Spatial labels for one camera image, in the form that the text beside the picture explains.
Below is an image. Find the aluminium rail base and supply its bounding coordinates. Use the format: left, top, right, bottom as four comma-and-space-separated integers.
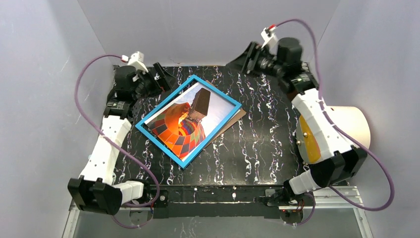
63, 185, 372, 238

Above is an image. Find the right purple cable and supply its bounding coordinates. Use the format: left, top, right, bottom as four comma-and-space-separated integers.
275, 18, 395, 227

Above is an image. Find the brown cardboard backing board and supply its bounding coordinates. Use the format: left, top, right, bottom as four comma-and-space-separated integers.
199, 79, 246, 149

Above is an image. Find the hot air balloon photo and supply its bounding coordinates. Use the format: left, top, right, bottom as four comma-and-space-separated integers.
145, 81, 238, 162

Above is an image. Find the white cylinder with orange face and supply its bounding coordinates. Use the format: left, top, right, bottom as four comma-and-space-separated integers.
296, 106, 371, 164

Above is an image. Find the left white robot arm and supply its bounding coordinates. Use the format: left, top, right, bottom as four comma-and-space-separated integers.
67, 62, 174, 215

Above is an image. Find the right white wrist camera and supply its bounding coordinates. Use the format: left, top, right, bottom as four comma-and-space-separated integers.
261, 25, 278, 50

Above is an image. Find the purple cable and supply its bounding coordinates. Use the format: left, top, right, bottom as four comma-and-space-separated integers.
74, 54, 161, 229
275, 18, 395, 227

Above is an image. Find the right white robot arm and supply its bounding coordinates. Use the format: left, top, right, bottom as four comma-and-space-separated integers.
226, 37, 367, 206

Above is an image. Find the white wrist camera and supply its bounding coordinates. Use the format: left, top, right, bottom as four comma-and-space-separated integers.
127, 51, 149, 74
261, 25, 278, 50

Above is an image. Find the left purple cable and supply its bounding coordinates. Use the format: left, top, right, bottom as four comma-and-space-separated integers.
74, 54, 161, 229

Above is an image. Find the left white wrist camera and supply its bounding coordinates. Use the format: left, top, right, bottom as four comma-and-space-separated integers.
127, 51, 149, 74

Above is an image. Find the blue wooden picture frame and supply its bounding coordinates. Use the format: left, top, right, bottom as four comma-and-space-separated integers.
135, 74, 243, 170

